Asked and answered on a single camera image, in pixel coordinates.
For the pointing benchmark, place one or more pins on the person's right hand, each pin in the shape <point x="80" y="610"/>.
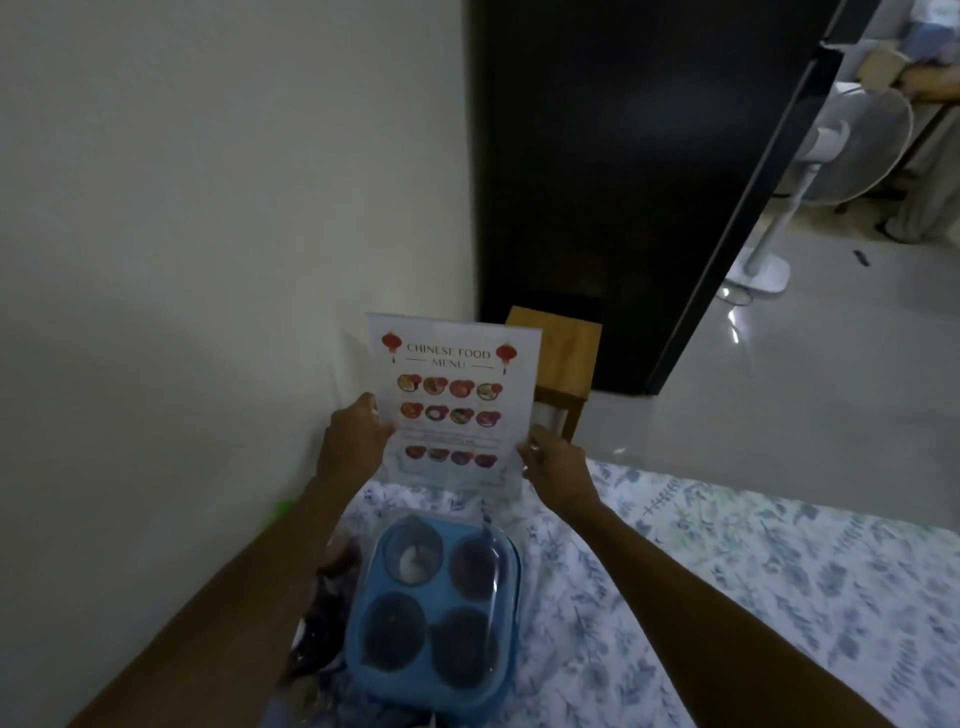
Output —
<point x="559" y="472"/>

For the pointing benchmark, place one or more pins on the person's left hand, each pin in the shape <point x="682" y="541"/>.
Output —
<point x="346" y="442"/>

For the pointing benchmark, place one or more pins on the person's left thumb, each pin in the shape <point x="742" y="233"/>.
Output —
<point x="379" y="421"/>

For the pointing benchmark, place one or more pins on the person's right thumb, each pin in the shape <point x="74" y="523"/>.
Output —
<point x="531" y="455"/>

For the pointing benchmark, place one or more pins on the white laminated food menu card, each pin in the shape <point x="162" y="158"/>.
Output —
<point x="452" y="397"/>

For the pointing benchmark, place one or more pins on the person's left forearm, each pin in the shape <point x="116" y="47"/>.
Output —
<point x="225" y="600"/>

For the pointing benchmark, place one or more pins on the person's right forearm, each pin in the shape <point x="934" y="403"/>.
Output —
<point x="667" y="622"/>

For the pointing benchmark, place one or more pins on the clear acrylic menu stand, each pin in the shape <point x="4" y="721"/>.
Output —
<point x="525" y="450"/>

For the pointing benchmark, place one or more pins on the wooden stool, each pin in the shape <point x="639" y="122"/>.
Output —
<point x="559" y="360"/>

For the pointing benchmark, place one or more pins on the blue four-compartment condiment container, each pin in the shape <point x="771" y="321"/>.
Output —
<point x="431" y="604"/>

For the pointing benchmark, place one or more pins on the floral patterned tablecloth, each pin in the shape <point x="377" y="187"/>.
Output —
<point x="675" y="600"/>

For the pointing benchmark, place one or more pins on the dark plastic bag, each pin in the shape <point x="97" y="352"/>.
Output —
<point x="326" y="622"/>

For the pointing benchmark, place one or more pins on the dark wooden door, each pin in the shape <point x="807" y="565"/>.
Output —
<point x="600" y="187"/>

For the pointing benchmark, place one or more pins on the white pedestal fan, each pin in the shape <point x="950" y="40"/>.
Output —
<point x="817" y="172"/>

